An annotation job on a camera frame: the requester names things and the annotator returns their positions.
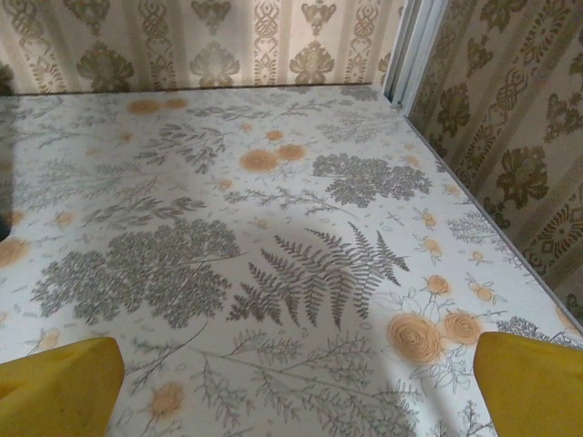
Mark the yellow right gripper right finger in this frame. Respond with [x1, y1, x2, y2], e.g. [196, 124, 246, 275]
[472, 331, 583, 437]

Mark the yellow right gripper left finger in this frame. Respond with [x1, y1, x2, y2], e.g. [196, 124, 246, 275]
[0, 335, 126, 437]

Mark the floral patterned table mat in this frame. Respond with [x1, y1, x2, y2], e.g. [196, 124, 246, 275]
[0, 84, 583, 437]

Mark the aluminium frame post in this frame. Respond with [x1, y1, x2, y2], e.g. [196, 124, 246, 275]
[381, 0, 445, 113]

